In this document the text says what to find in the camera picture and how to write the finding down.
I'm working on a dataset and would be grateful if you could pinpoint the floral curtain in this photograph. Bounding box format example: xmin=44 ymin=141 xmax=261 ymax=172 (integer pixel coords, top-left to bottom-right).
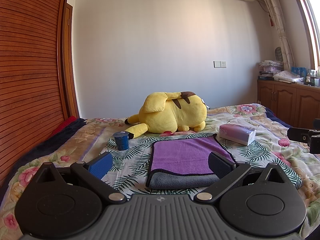
xmin=264 ymin=0 xmax=295 ymax=70

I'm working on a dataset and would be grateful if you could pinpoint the white wall socket plate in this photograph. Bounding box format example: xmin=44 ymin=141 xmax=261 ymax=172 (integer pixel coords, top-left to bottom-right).
xmin=214 ymin=61 xmax=227 ymax=68

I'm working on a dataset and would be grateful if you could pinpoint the wooden slatted wardrobe door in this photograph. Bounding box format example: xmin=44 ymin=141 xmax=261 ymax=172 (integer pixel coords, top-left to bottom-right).
xmin=1 ymin=0 xmax=71 ymax=181

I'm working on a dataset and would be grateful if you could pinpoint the red and navy blanket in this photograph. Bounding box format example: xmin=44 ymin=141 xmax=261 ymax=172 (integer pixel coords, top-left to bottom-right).
xmin=1 ymin=116 xmax=86 ymax=200

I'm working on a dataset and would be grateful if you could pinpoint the blue cup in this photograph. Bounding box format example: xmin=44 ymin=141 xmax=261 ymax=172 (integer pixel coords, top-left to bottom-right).
xmin=113 ymin=131 xmax=129 ymax=151

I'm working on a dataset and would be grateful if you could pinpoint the yellow Pikachu plush toy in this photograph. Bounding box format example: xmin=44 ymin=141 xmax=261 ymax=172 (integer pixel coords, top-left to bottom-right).
xmin=125 ymin=92 xmax=207 ymax=139

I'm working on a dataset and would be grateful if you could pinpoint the floral bed quilt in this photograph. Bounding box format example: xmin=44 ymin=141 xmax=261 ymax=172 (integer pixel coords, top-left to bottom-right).
xmin=1 ymin=103 xmax=319 ymax=239

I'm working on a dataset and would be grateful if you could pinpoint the white folded cloth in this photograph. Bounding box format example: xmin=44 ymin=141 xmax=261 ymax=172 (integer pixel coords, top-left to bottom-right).
xmin=273 ymin=70 xmax=304 ymax=83

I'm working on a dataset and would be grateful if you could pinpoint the stack of folded linens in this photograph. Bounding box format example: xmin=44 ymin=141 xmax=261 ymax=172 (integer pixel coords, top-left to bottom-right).
xmin=258 ymin=60 xmax=284 ymax=80

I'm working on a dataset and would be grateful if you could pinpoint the purple and grey towel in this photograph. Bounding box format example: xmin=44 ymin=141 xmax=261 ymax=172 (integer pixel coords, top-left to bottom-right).
xmin=145 ymin=134 xmax=235 ymax=190

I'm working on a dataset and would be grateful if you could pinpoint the blue box on cabinet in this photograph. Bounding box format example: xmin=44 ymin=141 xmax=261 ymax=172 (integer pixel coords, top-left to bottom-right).
xmin=291 ymin=67 xmax=307 ymax=78

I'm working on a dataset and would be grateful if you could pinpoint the purple tissue pack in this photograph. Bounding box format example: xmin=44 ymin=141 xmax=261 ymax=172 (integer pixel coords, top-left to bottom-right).
xmin=219 ymin=124 xmax=256 ymax=146

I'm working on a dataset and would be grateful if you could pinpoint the wooden low cabinet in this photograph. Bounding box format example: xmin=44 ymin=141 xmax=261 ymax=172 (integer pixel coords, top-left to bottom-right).
xmin=257 ymin=80 xmax=319 ymax=129

